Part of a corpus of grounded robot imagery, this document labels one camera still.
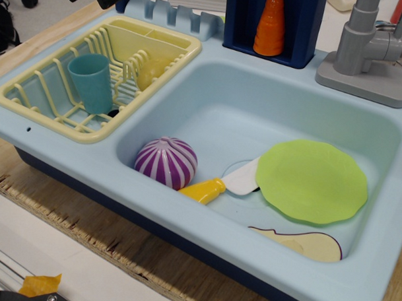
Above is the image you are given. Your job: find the toy eggplant slice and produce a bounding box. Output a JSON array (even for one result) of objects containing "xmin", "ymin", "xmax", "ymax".
[{"xmin": 250, "ymin": 227, "xmax": 343, "ymax": 263}]

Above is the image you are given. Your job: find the purple striped toy onion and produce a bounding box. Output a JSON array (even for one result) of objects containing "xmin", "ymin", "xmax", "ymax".
[{"xmin": 134, "ymin": 136, "xmax": 198, "ymax": 191}]

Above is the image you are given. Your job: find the green plastic plate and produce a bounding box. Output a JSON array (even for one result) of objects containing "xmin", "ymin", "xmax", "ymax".
[{"xmin": 255, "ymin": 139, "xmax": 368, "ymax": 225}]

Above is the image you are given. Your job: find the teal plastic cup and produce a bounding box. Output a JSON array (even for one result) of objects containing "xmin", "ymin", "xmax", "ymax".
[{"xmin": 68, "ymin": 53, "xmax": 113, "ymax": 114}]

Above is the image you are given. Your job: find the yellow handled toy knife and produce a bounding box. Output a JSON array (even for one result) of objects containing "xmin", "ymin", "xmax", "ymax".
[{"xmin": 178, "ymin": 156, "xmax": 259, "ymax": 205}]

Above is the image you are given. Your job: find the black bag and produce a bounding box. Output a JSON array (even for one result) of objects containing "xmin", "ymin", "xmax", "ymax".
[{"xmin": 0, "ymin": 0, "xmax": 21, "ymax": 55}]

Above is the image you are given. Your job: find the yellow tape piece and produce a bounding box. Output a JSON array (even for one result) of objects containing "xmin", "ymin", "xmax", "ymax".
[{"xmin": 18, "ymin": 274, "xmax": 63, "ymax": 298}]

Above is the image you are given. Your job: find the cream container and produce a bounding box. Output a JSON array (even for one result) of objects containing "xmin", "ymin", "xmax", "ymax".
[{"xmin": 327, "ymin": 0, "xmax": 356, "ymax": 12}]

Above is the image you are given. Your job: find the light blue toy sink unit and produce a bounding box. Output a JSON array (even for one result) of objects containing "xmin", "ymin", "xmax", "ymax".
[{"xmin": 0, "ymin": 11, "xmax": 402, "ymax": 301}]

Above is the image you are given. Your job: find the orange toy carrot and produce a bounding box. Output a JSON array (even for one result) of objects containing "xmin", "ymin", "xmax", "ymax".
[{"xmin": 253, "ymin": 0, "xmax": 285, "ymax": 57}]

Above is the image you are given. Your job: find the grey toy faucet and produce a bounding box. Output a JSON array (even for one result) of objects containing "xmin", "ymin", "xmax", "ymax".
[{"xmin": 315, "ymin": 0, "xmax": 402, "ymax": 108}]

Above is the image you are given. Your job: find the dark blue utensil holder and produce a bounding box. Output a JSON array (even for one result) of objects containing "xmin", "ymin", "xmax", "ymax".
[{"xmin": 222, "ymin": 0, "xmax": 327, "ymax": 69}]

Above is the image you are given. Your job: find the light blue plate holder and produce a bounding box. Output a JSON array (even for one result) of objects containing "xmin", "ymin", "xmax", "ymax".
[{"xmin": 124, "ymin": 0, "xmax": 224, "ymax": 42}]

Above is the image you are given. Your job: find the white book stack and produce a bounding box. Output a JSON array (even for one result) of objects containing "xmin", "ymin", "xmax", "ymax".
[{"xmin": 168, "ymin": 0, "xmax": 226, "ymax": 12}]

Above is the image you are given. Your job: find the cream yellow drying rack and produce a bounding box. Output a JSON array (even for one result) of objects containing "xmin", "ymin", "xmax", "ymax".
[{"xmin": 0, "ymin": 16, "xmax": 202, "ymax": 143}]

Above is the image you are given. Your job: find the yellow toy lemon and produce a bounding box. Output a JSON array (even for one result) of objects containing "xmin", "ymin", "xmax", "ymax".
[{"xmin": 137, "ymin": 59, "xmax": 171, "ymax": 91}]

